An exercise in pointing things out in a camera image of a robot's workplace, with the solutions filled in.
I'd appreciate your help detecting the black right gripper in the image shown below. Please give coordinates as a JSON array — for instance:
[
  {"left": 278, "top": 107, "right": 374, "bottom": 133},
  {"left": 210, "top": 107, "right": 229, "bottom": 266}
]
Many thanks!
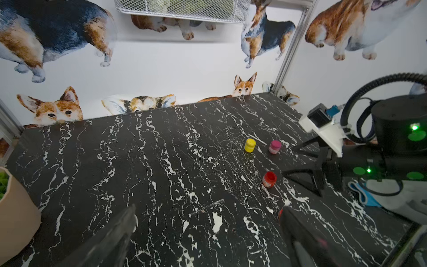
[{"left": 281, "top": 135, "right": 384, "bottom": 198}]

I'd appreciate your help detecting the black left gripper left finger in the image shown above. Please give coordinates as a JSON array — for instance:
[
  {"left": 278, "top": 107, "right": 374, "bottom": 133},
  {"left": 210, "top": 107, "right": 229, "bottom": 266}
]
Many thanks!
[{"left": 57, "top": 205, "right": 136, "bottom": 267}]

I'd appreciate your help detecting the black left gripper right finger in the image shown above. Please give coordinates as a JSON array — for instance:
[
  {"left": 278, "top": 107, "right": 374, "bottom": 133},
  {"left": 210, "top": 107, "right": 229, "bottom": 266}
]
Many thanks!
[{"left": 278, "top": 206, "right": 337, "bottom": 267}]

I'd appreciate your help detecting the magenta paint jar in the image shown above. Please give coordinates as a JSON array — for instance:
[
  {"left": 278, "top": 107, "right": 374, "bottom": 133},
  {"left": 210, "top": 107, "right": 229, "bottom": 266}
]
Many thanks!
[{"left": 269, "top": 140, "right": 282, "bottom": 155}]

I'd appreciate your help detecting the red paint jar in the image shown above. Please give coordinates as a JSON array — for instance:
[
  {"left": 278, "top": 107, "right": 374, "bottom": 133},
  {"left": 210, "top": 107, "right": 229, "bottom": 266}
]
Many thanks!
[{"left": 262, "top": 171, "right": 278, "bottom": 188}]

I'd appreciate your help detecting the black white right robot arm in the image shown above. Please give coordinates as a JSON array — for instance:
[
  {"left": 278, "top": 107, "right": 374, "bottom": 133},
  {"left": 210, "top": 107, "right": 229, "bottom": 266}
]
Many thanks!
[{"left": 282, "top": 73, "right": 427, "bottom": 195}]

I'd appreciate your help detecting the beige paper plant pot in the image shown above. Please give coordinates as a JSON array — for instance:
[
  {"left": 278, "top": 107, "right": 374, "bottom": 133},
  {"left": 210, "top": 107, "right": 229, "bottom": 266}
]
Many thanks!
[{"left": 1, "top": 167, "right": 41, "bottom": 264}]

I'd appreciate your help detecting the green moss plant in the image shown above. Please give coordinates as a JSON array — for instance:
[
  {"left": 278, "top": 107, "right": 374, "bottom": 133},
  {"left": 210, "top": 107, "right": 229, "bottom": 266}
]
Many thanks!
[{"left": 0, "top": 171, "right": 10, "bottom": 200}]

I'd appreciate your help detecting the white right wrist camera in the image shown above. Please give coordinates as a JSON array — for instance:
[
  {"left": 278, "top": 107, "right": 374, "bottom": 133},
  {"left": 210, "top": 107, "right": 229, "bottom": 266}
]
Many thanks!
[{"left": 299, "top": 103, "right": 346, "bottom": 158}]

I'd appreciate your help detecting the aluminium front rail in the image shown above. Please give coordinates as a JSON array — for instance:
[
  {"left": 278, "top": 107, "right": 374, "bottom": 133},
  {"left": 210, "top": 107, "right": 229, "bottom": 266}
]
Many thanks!
[{"left": 381, "top": 223, "right": 427, "bottom": 267}]

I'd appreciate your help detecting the white wire mesh basket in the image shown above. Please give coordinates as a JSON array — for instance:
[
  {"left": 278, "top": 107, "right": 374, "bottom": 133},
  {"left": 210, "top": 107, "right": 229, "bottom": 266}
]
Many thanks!
[{"left": 115, "top": 0, "right": 251, "bottom": 23}]

